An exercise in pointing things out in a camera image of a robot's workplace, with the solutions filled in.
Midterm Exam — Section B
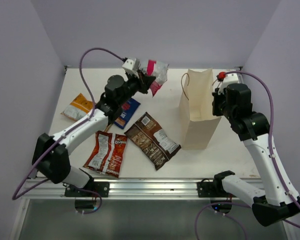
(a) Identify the orange snack bag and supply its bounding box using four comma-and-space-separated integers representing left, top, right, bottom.
61, 93, 93, 121

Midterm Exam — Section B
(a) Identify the aluminium mounting rail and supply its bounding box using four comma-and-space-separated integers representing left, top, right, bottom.
22, 178, 235, 201

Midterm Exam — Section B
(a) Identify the left black base bracket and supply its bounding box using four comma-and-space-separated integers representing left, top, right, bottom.
64, 181, 110, 198

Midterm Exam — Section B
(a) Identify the beige paper bag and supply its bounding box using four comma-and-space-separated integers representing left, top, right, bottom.
178, 68, 221, 150

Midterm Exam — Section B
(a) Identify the pink snack bag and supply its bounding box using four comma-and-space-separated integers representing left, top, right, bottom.
139, 59, 169, 97

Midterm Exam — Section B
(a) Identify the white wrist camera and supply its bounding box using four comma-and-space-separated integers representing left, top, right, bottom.
122, 57, 140, 76
216, 71, 240, 95

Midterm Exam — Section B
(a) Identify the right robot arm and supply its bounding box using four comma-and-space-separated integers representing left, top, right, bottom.
212, 83, 300, 227

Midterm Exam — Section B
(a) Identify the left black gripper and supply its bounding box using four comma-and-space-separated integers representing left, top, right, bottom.
117, 69, 155, 106

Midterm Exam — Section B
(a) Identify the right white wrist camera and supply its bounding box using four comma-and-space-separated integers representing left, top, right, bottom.
216, 71, 240, 95

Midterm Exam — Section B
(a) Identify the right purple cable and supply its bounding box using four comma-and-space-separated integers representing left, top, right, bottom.
224, 70, 300, 232

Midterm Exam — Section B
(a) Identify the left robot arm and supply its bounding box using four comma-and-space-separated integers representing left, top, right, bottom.
32, 71, 156, 197

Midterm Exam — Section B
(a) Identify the blue Burts crisps bag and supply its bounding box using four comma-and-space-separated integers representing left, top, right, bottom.
114, 98, 141, 130

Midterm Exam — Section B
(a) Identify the brown snack bag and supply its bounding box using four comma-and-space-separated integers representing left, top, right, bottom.
124, 112, 182, 170

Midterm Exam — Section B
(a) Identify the black base bracket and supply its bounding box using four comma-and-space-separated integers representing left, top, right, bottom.
64, 181, 110, 198
196, 178, 228, 198

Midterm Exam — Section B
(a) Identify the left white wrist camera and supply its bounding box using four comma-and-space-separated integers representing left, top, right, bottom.
122, 57, 140, 76

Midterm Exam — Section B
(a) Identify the right black base bracket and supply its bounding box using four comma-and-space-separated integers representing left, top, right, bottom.
196, 178, 228, 198

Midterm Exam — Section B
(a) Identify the red Doritos bag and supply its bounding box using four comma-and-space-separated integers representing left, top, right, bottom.
83, 131, 128, 178

